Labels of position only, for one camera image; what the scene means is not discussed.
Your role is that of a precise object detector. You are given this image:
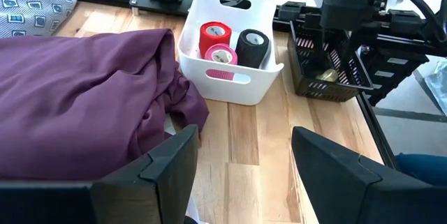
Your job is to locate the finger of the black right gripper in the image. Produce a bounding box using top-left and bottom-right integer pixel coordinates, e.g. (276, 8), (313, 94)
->
(340, 30), (367, 63)
(307, 27), (331, 77)

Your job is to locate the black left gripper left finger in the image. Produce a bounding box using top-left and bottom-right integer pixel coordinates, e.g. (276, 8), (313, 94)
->
(91, 124), (200, 224)

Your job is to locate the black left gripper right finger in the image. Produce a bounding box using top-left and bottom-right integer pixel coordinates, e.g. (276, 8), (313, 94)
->
(291, 126), (447, 224)

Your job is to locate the black bandage roll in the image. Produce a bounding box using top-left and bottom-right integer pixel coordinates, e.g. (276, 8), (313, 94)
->
(235, 28), (271, 70)

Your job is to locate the pink bandage roll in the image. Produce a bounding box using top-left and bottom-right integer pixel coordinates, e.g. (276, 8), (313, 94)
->
(204, 43), (239, 81)

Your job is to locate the red bandage roll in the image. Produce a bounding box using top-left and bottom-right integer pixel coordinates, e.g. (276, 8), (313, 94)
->
(198, 21), (233, 59)

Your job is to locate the black mesh basket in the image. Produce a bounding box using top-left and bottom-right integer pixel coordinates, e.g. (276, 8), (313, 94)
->
(286, 20), (374, 103)

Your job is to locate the leaf-patterned curtain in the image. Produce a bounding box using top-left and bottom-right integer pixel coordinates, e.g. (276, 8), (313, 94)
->
(424, 59), (447, 114)

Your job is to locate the white plastic bin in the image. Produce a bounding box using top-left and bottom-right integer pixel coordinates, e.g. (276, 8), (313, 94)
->
(177, 0), (286, 106)

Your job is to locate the purple cloth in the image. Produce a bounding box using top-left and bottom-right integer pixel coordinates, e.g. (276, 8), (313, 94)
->
(0, 28), (210, 183)

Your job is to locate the grey square-patterned cloth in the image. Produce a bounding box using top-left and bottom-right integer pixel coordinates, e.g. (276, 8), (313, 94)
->
(0, 0), (80, 39)

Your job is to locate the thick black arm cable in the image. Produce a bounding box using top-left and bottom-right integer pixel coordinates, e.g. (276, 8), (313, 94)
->
(380, 0), (441, 43)

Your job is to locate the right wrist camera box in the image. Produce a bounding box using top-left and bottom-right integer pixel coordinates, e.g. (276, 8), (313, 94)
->
(320, 0), (382, 30)

